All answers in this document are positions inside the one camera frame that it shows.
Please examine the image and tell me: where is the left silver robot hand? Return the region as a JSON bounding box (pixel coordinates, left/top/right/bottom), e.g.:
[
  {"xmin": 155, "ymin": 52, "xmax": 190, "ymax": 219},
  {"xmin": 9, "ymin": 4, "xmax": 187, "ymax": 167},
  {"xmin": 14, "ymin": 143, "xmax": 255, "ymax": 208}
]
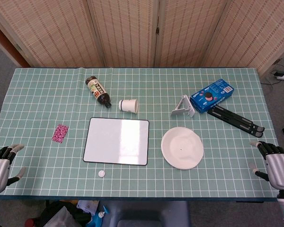
[{"xmin": 0, "ymin": 143, "xmax": 27, "ymax": 193}]

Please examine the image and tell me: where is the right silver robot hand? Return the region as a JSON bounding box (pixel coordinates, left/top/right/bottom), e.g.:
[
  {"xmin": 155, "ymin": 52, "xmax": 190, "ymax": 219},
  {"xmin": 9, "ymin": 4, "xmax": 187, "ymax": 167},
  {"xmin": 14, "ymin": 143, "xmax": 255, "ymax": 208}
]
[{"xmin": 249, "ymin": 140, "xmax": 284, "ymax": 191}]

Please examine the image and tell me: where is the pink patterned rectangular patch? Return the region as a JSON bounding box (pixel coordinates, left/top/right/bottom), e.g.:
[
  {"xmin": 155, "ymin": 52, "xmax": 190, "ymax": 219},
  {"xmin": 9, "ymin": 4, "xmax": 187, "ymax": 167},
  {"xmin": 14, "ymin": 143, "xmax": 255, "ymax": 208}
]
[{"xmin": 51, "ymin": 124, "xmax": 70, "ymax": 144}]

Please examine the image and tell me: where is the white board tablet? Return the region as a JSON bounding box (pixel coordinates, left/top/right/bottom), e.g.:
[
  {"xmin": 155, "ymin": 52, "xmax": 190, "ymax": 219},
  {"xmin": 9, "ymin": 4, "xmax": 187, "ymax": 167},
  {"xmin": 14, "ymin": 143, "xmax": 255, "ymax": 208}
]
[{"xmin": 82, "ymin": 117, "xmax": 150, "ymax": 166}]

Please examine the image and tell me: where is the black folding laptop stand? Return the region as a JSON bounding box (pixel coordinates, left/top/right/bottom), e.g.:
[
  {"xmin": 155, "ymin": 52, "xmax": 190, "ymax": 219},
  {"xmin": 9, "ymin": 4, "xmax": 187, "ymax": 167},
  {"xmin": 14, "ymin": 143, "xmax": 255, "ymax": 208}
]
[{"xmin": 207, "ymin": 105, "xmax": 265, "ymax": 138}]

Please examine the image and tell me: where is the grey plastic bag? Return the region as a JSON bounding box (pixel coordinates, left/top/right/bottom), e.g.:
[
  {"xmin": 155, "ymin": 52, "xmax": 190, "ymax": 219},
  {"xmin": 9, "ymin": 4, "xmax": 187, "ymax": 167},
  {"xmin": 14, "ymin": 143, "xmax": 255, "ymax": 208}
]
[{"xmin": 46, "ymin": 205, "xmax": 74, "ymax": 227}]

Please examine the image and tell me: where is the green grid tablecloth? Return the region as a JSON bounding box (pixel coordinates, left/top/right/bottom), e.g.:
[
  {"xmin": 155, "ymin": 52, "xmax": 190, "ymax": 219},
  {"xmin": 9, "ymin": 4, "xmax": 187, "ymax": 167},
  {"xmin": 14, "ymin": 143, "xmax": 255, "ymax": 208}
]
[{"xmin": 0, "ymin": 68, "xmax": 284, "ymax": 198}]

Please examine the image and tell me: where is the black bag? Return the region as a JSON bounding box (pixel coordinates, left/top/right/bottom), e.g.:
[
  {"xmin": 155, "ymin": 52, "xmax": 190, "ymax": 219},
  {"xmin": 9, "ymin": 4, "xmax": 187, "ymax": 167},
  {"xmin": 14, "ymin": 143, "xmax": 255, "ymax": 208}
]
[{"xmin": 39, "ymin": 200, "xmax": 95, "ymax": 227}]

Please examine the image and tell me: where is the white crumpled cloth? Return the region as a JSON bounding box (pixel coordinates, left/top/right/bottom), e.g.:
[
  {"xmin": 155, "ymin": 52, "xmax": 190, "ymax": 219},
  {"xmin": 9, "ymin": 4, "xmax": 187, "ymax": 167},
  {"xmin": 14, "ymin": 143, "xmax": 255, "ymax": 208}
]
[{"xmin": 77, "ymin": 200, "xmax": 100, "ymax": 215}]

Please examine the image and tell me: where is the blue Oreo cookie box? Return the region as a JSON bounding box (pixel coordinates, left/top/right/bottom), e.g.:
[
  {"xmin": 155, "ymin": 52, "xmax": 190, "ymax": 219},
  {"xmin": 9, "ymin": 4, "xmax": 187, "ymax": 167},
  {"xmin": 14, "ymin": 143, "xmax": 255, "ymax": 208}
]
[{"xmin": 189, "ymin": 79, "xmax": 234, "ymax": 114}]

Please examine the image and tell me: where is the white paper plate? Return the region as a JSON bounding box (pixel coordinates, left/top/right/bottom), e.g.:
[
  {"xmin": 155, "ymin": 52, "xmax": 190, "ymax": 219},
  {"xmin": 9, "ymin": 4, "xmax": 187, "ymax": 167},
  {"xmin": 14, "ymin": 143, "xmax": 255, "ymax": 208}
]
[{"xmin": 161, "ymin": 126, "xmax": 204, "ymax": 170}]

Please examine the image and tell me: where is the white folding phone stand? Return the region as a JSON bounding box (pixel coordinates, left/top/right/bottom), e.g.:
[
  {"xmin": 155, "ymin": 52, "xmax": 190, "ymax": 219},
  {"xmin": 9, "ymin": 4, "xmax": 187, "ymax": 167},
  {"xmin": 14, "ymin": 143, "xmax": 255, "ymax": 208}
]
[{"xmin": 170, "ymin": 95, "xmax": 195, "ymax": 118}]

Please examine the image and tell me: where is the blue white spray bottle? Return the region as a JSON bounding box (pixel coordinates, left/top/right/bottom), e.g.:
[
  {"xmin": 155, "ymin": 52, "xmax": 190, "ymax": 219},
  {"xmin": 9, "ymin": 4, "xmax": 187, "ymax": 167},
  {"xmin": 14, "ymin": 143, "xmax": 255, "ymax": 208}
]
[{"xmin": 89, "ymin": 205, "xmax": 109, "ymax": 227}]

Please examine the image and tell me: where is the dark tea bottle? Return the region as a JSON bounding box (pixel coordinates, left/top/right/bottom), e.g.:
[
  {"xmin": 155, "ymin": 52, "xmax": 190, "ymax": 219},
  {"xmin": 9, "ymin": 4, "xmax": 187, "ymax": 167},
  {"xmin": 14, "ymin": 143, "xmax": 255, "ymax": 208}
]
[{"xmin": 85, "ymin": 75, "xmax": 112, "ymax": 109}]

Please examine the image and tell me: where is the grey blue chair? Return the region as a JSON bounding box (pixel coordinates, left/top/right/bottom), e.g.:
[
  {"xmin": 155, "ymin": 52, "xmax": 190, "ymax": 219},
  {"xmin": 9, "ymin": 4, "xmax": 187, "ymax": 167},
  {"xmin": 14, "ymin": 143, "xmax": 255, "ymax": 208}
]
[{"xmin": 104, "ymin": 201, "xmax": 191, "ymax": 227}]

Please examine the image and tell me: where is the white paper cup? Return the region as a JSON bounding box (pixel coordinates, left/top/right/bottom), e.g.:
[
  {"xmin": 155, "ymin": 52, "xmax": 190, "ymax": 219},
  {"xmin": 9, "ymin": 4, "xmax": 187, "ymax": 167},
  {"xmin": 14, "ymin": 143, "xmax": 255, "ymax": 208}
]
[{"xmin": 118, "ymin": 98, "xmax": 140, "ymax": 114}]

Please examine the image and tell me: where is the bamboo folding screen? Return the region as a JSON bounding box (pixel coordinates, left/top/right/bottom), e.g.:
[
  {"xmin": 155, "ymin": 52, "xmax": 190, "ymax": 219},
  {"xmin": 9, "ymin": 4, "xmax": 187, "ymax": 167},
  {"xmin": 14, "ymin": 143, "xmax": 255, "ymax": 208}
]
[{"xmin": 0, "ymin": 0, "xmax": 284, "ymax": 78}]

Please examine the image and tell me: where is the black power cable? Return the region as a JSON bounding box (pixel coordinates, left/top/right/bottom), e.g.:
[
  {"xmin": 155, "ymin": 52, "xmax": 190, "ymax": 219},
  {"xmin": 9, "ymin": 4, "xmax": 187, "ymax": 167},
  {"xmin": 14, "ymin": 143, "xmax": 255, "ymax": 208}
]
[{"xmin": 260, "ymin": 64, "xmax": 284, "ymax": 86}]

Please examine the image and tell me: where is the brown wooden door frame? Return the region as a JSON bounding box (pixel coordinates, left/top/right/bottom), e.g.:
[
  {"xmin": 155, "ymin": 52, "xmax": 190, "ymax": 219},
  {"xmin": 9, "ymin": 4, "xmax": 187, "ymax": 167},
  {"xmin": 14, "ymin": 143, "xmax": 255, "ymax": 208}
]
[{"xmin": 0, "ymin": 18, "xmax": 30, "ymax": 68}]

